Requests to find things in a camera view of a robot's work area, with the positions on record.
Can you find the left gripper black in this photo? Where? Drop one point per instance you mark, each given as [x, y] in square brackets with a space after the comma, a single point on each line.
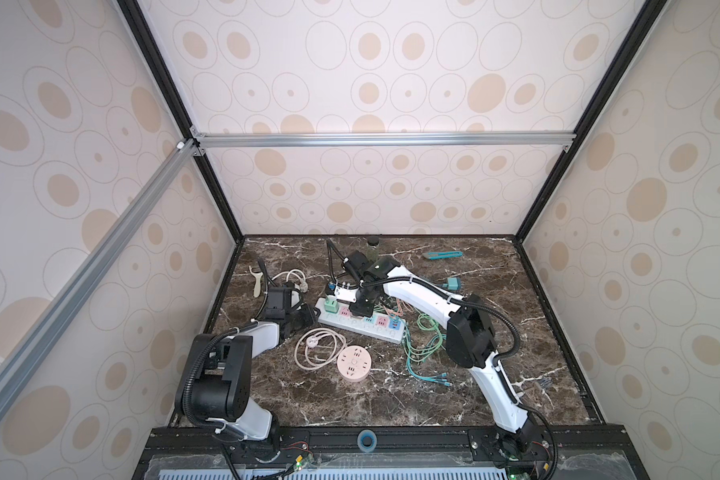
[308, 318]

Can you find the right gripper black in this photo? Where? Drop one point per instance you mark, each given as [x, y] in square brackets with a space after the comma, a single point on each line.
[364, 311]

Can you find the green charger plug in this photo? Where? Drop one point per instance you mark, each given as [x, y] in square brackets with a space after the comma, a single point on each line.
[331, 305]

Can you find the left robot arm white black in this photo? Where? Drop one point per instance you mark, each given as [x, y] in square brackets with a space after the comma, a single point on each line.
[215, 385]

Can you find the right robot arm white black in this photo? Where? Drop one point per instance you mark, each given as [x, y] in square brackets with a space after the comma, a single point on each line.
[477, 338]

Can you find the teal charger plug right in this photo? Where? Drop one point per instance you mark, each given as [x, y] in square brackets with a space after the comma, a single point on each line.
[453, 284]

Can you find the cream vegetable peeler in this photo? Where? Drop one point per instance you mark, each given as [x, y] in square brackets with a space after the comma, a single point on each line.
[257, 276]

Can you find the white colourful power strip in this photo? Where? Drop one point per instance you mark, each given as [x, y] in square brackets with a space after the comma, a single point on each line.
[380, 326]

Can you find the pink round socket hub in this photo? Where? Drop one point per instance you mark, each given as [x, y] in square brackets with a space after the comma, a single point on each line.
[354, 363]

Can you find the teal utility knife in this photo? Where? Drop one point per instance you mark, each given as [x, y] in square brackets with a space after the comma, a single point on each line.
[442, 255]

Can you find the silver aluminium bar back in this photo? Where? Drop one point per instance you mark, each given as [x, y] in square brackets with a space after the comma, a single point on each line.
[400, 139]

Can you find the silver aluminium bar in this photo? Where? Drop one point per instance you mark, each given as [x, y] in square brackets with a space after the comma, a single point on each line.
[35, 346]
[400, 139]

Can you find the silver aluminium bar left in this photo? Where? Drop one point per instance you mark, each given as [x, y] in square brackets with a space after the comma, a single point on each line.
[35, 346]

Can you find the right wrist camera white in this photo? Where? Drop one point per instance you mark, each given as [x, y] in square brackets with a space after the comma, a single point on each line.
[346, 293]

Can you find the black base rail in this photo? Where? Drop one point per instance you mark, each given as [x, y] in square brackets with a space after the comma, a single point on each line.
[575, 452]

